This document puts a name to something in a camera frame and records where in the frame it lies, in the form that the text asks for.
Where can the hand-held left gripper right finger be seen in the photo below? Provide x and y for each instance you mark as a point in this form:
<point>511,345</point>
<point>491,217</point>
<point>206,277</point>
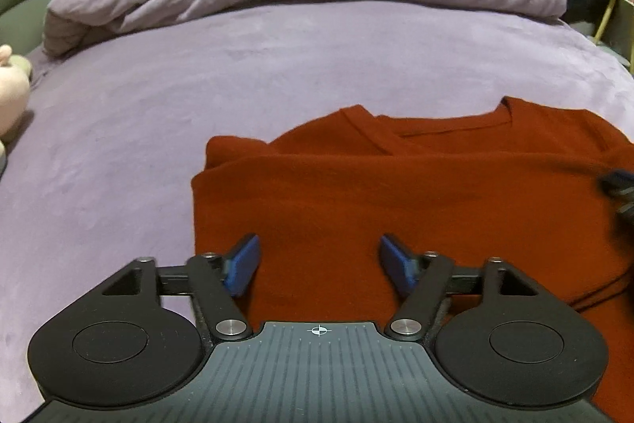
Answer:
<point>395,265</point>

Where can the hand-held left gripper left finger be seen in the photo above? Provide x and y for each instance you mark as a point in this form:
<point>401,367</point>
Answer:
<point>243,265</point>

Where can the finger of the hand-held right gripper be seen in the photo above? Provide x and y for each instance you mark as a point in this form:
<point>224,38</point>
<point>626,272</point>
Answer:
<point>618,181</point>

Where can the red knit sweater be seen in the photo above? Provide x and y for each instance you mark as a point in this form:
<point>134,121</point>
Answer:
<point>346,185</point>

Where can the yellow side table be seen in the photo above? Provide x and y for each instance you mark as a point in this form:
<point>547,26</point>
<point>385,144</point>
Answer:
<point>614,14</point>

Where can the purple bed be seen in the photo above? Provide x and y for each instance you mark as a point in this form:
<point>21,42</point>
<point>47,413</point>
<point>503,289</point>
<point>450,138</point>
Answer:
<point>148,115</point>

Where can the pink plush toy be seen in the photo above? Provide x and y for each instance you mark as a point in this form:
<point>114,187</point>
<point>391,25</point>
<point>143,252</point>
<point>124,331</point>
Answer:
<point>11,91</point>

